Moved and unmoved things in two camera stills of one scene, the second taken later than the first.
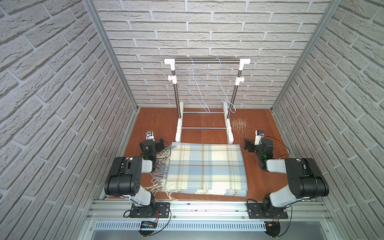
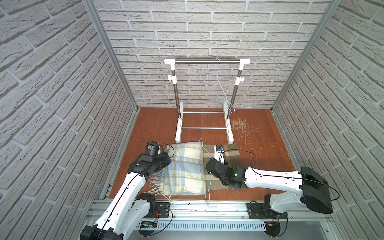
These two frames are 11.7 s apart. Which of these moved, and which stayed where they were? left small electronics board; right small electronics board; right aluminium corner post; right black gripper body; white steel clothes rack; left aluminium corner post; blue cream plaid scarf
Moved: blue cream plaid scarf; right black gripper body
Stayed: left small electronics board; right small electronics board; left aluminium corner post; right aluminium corner post; white steel clothes rack
